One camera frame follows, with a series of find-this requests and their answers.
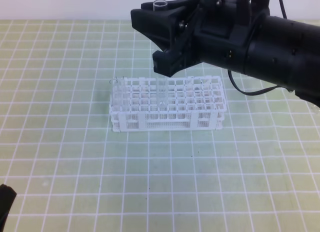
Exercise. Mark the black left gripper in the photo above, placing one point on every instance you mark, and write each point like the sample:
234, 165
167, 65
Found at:
7, 197

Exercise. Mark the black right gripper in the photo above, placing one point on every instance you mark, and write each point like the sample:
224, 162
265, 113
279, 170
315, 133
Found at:
190, 32

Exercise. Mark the clear glass test tube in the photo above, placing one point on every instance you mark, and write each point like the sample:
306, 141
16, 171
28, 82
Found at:
161, 80

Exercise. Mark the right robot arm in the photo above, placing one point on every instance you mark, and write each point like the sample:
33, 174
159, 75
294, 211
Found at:
286, 53

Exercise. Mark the green grid tablecloth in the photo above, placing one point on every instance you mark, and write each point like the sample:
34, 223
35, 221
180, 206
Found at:
72, 173

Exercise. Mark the white test tube rack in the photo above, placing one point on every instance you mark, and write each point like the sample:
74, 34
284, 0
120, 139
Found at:
194, 104

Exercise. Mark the clear tube in rack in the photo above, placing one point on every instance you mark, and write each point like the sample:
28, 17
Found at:
117, 94

